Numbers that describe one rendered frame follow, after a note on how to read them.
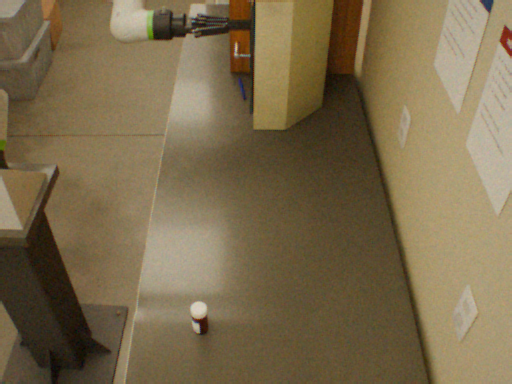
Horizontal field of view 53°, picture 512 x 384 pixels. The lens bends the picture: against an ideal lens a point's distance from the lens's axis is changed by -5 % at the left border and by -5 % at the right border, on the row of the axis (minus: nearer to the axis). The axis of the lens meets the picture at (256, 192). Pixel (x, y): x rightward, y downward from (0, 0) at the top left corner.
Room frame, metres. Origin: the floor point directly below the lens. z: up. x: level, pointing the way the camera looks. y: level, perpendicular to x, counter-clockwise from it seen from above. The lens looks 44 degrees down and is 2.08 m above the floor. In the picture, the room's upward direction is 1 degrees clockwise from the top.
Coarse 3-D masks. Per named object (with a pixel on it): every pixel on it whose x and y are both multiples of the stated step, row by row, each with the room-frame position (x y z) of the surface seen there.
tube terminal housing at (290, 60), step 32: (256, 0) 1.48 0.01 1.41; (288, 0) 1.48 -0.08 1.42; (320, 0) 1.57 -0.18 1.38; (256, 32) 1.48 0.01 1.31; (288, 32) 1.48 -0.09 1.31; (320, 32) 1.58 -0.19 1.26; (256, 64) 1.48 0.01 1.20; (288, 64) 1.48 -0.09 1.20; (320, 64) 1.60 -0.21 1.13; (256, 96) 1.48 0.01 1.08; (288, 96) 1.48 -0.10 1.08; (320, 96) 1.61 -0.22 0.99; (256, 128) 1.48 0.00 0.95
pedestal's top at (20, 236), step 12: (12, 168) 1.25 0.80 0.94; (24, 168) 1.26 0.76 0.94; (36, 168) 1.26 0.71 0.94; (48, 168) 1.26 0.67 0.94; (48, 180) 1.20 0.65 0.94; (48, 192) 1.17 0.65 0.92; (36, 204) 1.09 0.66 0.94; (36, 216) 1.06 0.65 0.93; (0, 228) 0.99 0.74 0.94; (24, 228) 1.00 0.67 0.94; (36, 228) 1.03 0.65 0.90; (0, 240) 0.96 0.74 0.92; (12, 240) 0.96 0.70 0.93; (24, 240) 0.96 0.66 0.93
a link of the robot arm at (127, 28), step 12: (120, 0) 1.53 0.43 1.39; (132, 0) 1.54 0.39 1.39; (120, 12) 1.50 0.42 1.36; (132, 12) 1.50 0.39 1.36; (144, 12) 1.51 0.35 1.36; (120, 24) 1.47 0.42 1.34; (132, 24) 1.47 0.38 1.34; (144, 24) 1.48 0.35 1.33; (120, 36) 1.46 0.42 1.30; (132, 36) 1.46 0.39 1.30; (144, 36) 1.47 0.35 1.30
